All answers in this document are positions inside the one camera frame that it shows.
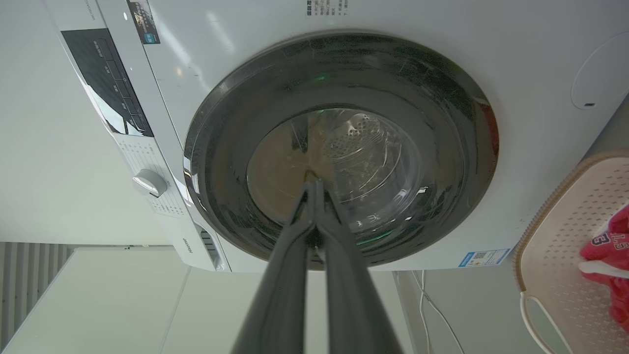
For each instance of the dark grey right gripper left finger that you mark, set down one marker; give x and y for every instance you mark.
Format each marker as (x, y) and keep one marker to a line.
(280, 295)

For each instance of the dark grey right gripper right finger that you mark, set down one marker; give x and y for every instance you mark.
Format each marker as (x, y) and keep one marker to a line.
(354, 300)

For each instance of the beige perforated laundry basket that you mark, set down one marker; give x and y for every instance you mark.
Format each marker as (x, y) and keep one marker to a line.
(560, 255)

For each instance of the blue energy label sticker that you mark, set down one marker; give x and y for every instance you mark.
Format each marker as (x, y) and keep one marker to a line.
(484, 257)

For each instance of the round dark washing machine door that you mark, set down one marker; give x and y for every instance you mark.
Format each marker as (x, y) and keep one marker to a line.
(339, 147)

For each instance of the silver washing machine control knob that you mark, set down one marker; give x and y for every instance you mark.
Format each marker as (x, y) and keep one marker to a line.
(150, 182)

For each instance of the red printed garment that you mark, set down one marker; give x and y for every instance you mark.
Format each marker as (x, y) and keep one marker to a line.
(612, 260)

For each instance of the white front-load washing machine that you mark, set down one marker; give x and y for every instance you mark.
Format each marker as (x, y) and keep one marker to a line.
(491, 59)

